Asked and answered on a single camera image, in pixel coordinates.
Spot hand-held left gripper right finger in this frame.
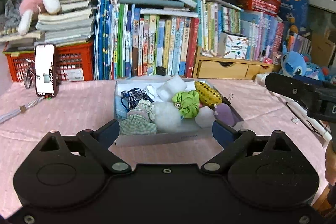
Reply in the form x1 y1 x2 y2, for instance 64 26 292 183
200 120 300 174

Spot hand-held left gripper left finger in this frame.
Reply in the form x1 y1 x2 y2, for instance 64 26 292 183
39 119 133 174

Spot purple plush pad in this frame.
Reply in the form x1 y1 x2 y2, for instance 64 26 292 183
213 103 237 127

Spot light blue cloth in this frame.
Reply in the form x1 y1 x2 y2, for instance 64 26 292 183
115 98 130 119

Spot green checked scrunchie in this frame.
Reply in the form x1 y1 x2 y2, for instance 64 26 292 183
119 99 158 136

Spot yellow dotted scrunchie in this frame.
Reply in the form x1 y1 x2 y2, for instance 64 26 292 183
195 81 223 107

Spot navy patterned scrunchie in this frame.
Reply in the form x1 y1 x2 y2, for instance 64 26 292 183
121 88 155 111

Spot pink and green scrunchie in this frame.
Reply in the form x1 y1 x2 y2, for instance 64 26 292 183
172 90 208 119

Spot grey shallow box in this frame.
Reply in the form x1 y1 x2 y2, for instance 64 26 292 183
114 78 244 147

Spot white fluffy ball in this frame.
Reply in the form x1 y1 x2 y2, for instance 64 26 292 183
153 101 183 133

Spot white fluffy cloth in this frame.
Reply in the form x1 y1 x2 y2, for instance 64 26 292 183
157 75 188 103

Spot person's right hand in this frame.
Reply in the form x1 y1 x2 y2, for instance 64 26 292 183
324 140 336 186

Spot blue plush toy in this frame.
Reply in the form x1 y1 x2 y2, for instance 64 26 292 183
278 42 330 83

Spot black binder clip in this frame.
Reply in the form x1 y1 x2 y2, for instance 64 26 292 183
222 93 235 105

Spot pink tablecloth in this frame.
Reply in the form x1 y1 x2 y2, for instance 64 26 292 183
0 78 331 214

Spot leaning colourful notebooks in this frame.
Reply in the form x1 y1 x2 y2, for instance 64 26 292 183
285 32 313 56

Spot brown cardboard box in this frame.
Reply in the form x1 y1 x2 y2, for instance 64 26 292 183
310 30 336 67

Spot wooden drawer organiser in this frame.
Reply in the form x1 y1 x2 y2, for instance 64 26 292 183
193 46 281 80

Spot row of blue spine books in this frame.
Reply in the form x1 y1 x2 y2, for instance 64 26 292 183
240 11 285 62

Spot white box with colourful print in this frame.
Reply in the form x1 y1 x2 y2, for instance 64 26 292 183
218 32 249 59

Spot red plastic crate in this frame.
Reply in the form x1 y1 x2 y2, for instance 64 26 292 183
3 42 95 83

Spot blue printed carton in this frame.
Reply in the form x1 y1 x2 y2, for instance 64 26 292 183
278 0 310 35

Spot miniature toy sword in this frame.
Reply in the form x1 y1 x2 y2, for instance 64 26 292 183
0 97 45 125

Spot smartphone on stand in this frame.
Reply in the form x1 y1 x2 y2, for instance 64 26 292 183
35 43 59 98

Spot red plastic basket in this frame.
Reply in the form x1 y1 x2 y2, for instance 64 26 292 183
236 0 281 16

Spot miniature bicycle model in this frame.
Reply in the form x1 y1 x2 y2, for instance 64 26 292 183
23 59 36 89

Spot row of tall picture books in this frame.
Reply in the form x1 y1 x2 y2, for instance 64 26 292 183
94 0 200 80

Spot row of slim green books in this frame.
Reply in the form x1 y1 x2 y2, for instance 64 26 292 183
198 0 242 52

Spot stack of flat books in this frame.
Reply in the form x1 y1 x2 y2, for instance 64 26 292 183
35 0 101 47

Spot cream flat board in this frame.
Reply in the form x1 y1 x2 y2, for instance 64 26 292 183
0 27 44 43

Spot pile of books lying flat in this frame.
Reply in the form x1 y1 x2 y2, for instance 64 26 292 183
118 0 198 17

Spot pink plush toy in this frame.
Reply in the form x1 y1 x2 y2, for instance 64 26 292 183
18 0 62 36

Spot grey plush toy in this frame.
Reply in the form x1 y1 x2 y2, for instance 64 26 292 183
5 0 22 28

